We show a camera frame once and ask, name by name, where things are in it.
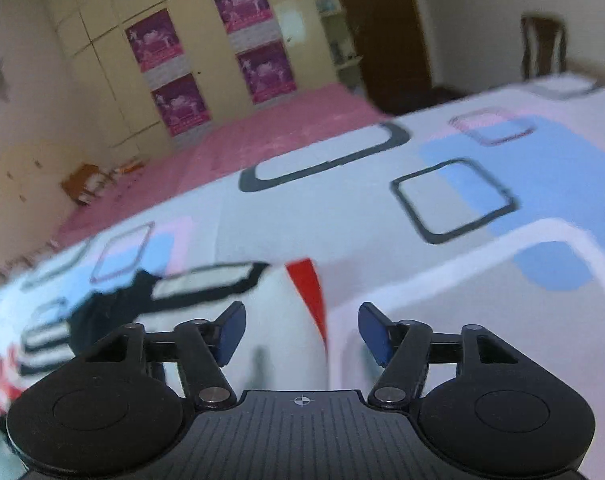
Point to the purple poster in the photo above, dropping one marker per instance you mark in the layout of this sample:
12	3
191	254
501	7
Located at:
181	106
267	72
154	41
248	16

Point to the lower right purple poster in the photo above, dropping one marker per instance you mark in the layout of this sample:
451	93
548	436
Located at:
267	72

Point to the pink bed sheet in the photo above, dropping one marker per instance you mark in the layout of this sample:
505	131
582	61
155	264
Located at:
311	117

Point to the striped red black white sweater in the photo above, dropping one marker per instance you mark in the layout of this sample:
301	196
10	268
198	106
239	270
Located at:
284	345

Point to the wall shelf unit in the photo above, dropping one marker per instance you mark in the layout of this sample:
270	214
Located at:
344	53

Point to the dark brown door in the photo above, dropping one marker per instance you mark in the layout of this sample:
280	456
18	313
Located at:
388	34

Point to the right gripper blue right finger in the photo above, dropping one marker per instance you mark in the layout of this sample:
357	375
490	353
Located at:
402	350

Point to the patterned white blue bedspread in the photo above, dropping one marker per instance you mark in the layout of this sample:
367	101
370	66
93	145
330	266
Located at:
483	219

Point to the cream bed headboard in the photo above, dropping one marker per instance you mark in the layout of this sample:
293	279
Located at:
32	203

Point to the upper right purple poster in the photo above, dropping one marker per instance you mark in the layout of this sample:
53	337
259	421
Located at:
248	16

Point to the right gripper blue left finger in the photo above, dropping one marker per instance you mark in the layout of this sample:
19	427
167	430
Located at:
203	349

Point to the upper left purple poster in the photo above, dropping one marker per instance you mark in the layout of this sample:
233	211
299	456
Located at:
154	41

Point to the cream wardrobe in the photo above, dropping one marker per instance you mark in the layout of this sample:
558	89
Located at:
119	95

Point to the lower left purple poster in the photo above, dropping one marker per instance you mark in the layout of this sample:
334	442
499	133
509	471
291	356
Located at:
181	106

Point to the dark wooden chair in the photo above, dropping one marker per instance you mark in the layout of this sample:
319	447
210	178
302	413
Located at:
545	45

